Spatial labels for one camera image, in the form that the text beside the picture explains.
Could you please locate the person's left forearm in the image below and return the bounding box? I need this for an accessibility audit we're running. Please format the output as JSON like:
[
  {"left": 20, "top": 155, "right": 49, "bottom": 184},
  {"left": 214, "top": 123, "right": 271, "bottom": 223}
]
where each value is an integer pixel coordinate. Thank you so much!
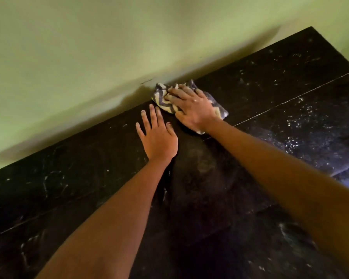
[{"left": 36, "top": 155, "right": 173, "bottom": 279}]

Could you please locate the person's left hand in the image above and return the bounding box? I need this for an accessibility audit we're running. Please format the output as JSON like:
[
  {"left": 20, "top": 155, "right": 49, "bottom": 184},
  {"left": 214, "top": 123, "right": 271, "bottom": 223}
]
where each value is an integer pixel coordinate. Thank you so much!
[{"left": 135, "top": 104, "right": 179, "bottom": 162}]

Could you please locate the person's right forearm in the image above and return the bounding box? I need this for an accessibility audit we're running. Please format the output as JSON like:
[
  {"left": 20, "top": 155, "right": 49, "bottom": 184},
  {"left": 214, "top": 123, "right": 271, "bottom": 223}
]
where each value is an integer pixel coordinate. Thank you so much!
[{"left": 205, "top": 117, "right": 349, "bottom": 277}]

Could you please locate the person's right hand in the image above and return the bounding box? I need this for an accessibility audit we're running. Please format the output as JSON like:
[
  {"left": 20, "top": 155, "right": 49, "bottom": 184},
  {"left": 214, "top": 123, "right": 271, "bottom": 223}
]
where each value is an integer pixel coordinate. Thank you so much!
[{"left": 164, "top": 84, "right": 223, "bottom": 134}]

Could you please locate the grey and cream zigzag cloth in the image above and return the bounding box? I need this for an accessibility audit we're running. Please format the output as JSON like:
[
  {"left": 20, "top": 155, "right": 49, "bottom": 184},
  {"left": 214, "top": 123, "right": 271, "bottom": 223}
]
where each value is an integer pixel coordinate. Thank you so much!
[{"left": 151, "top": 79, "right": 229, "bottom": 135}]

